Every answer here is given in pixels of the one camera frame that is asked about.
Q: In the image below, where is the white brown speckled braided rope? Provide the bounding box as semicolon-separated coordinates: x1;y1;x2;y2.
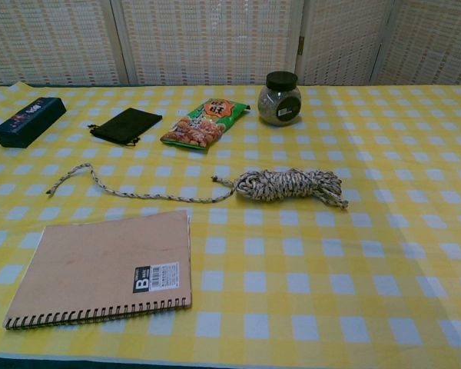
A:
45;162;350;211

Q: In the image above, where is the green orange snack bag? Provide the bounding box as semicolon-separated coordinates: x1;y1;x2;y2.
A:
160;98;251;154

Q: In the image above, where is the clear jar with black lid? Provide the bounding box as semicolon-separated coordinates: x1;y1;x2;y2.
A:
257;71;303;127

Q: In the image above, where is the yellow white checked tablecloth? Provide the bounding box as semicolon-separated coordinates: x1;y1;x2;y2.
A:
0;82;461;364

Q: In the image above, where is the woven folding screen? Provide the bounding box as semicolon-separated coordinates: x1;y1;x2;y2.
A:
0;0;461;88

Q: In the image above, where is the kraft cover spiral notebook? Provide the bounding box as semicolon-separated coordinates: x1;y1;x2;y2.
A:
3;209;193;331

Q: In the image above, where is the dark blue rectangular box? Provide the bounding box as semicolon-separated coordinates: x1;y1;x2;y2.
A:
0;95;68;149

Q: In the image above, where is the black drawstring pouch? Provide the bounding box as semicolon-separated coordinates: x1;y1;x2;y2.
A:
87;107;164;148

